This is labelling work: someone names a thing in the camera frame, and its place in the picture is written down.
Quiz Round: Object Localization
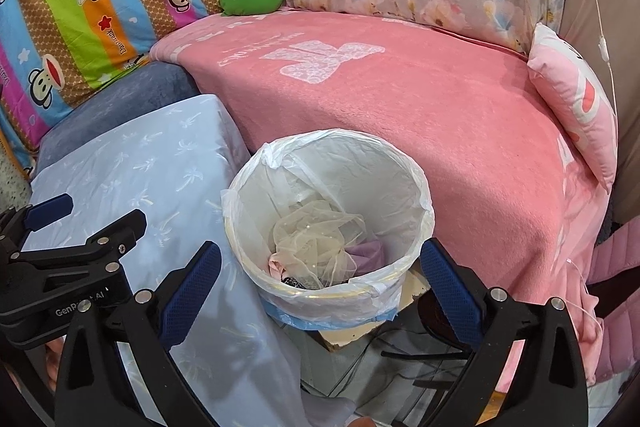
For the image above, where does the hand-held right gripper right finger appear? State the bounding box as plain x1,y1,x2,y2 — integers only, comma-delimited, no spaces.
420,238,588,427

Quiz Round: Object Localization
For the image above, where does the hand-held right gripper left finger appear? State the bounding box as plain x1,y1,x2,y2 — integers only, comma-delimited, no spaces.
52,241,223,427

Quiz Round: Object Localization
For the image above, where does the taupe sofa backrest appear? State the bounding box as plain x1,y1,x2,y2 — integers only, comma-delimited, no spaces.
562,0,640,228

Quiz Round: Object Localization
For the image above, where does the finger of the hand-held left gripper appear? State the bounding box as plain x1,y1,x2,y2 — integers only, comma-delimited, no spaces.
0,208,147,288
0,193,74,256

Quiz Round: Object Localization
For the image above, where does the beige tulle fabric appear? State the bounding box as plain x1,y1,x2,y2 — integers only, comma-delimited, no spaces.
272,201,367,290

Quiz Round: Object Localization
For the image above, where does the colourful monkey print quilt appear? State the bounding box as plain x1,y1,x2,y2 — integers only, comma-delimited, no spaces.
0,0,236,168

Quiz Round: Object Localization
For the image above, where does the pink blanket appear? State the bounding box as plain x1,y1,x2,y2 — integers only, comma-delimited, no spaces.
149,9,616,388

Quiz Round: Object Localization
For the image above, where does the white cable with switch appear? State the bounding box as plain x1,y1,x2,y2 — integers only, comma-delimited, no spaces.
565,0,623,348

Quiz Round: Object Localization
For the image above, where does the pink white pillow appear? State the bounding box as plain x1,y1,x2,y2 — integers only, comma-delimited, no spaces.
527,23,621,195

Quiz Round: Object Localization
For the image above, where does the black round object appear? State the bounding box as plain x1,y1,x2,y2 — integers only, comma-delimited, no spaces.
416,291,455,342

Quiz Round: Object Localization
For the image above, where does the light blue palm print tablecloth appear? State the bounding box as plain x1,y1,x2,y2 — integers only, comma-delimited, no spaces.
29,94,353,427

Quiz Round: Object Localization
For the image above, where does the white bag lined bin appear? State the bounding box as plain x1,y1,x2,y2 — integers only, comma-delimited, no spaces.
221,130,435,334

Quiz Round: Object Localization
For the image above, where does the pink quilted cushion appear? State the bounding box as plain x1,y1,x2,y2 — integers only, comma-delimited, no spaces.
585,222,640,385

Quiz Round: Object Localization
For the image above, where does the black cable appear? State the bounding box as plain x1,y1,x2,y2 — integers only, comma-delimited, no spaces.
380,347,476,364

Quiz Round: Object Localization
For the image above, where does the blue grey sofa cushion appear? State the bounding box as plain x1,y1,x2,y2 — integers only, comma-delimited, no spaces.
37,62,201,180

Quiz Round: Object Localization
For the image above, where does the cardboard box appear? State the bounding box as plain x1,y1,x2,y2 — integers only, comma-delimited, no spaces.
320,267,432,353

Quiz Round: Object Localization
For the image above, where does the purple drawstring bag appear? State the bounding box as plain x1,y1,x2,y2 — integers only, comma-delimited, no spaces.
345,241,387,279

